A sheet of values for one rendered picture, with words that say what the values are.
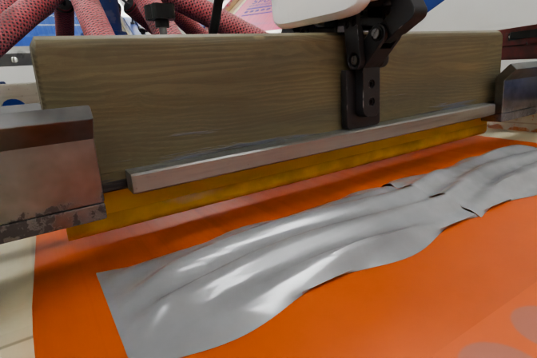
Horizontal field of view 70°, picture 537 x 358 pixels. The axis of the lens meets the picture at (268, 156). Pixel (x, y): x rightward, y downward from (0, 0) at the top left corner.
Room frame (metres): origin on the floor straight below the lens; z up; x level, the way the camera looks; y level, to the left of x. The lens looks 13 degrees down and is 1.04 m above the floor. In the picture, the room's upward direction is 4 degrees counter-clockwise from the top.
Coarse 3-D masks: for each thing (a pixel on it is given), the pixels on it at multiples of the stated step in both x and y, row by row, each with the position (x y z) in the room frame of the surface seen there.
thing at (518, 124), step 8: (512, 120) 0.41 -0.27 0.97; (520, 120) 0.41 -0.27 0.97; (528, 120) 0.40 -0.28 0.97; (536, 120) 0.39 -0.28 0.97; (496, 128) 0.43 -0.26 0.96; (504, 128) 0.42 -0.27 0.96; (512, 128) 0.41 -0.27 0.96; (520, 128) 0.41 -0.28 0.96; (528, 128) 0.40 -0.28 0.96; (536, 128) 0.39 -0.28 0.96
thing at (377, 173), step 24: (456, 144) 0.36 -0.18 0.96; (480, 144) 0.36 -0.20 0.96; (504, 144) 0.35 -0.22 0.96; (528, 144) 0.34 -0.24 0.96; (360, 168) 0.30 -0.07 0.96; (384, 168) 0.30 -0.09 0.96; (408, 168) 0.29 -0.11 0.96; (432, 168) 0.29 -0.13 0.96; (504, 216) 0.19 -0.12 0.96; (528, 216) 0.19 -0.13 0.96
